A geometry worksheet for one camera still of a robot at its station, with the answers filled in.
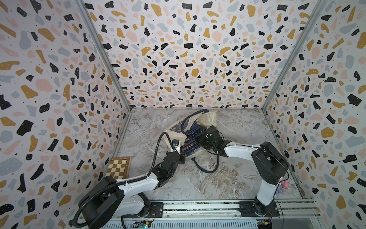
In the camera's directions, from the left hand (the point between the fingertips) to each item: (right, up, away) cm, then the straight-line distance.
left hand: (184, 147), depth 84 cm
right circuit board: (+42, -36, -12) cm, 57 cm away
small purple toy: (+58, -20, -3) cm, 61 cm away
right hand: (+7, +4, +9) cm, 12 cm away
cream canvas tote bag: (-4, +8, +5) cm, 11 cm away
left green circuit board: (-20, -36, -14) cm, 43 cm away
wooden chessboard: (-39, -12, +2) cm, 41 cm away
